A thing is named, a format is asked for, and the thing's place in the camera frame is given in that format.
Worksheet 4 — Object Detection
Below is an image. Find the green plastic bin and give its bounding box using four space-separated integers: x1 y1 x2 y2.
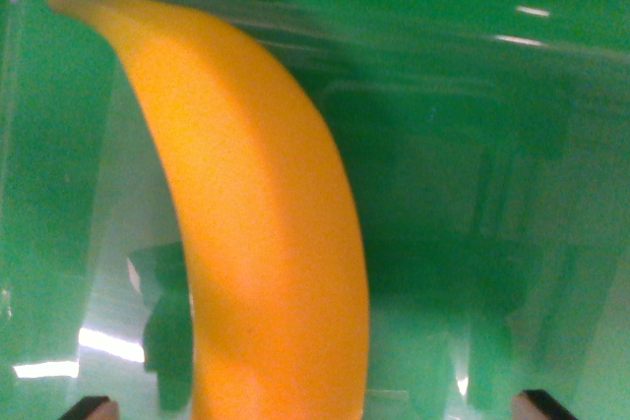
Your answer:
0 0 630 420

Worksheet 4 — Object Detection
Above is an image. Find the yellow banana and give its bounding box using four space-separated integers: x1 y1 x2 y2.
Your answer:
44 0 371 420

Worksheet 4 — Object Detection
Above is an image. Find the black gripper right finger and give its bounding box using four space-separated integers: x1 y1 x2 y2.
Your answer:
510 389 578 420

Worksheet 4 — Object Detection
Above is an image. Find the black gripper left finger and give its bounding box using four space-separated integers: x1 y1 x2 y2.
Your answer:
60 395 121 420

